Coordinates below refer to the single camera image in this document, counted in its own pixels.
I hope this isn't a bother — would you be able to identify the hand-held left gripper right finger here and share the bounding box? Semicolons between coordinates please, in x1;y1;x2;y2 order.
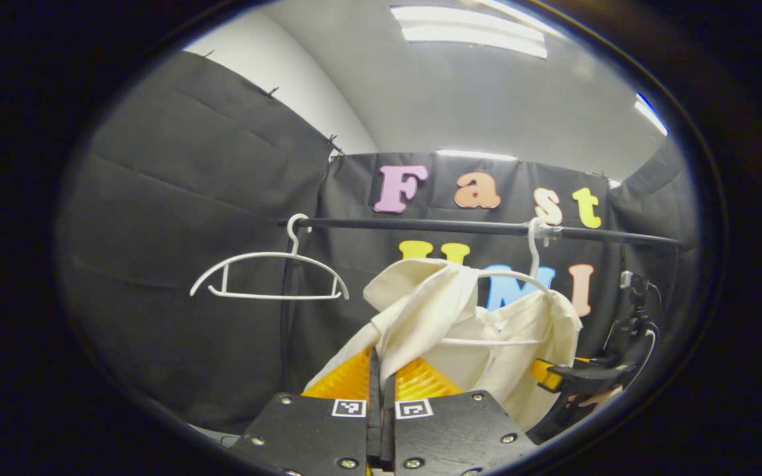
381;357;540;476

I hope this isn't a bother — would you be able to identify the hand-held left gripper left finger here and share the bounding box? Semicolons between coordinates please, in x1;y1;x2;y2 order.
229;347;382;476

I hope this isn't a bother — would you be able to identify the cream white shirt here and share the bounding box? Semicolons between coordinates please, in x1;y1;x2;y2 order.
303;258;583;432

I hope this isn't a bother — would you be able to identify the empty white plastic hanger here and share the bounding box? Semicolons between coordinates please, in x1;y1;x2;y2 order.
189;213;350;301

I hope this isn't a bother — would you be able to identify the black clothes rack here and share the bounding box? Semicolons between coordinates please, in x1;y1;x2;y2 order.
277;217;686;394

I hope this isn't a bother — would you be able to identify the black backdrop cloth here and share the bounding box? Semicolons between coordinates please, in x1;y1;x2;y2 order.
57;50;700;434

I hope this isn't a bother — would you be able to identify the large ceiling light panel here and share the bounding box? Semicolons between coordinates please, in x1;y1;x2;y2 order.
390;5;549;60

